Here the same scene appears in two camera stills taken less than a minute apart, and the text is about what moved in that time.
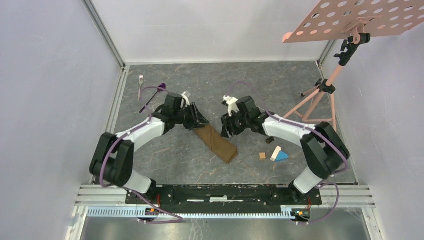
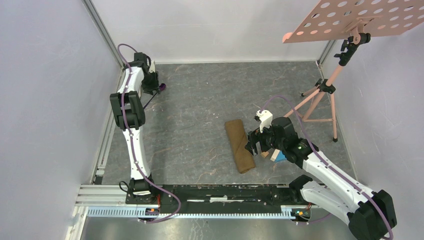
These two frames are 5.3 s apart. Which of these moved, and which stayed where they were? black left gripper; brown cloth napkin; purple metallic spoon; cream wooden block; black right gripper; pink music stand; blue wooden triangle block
Moved: black right gripper; black left gripper; brown cloth napkin
Stayed: cream wooden block; blue wooden triangle block; purple metallic spoon; pink music stand
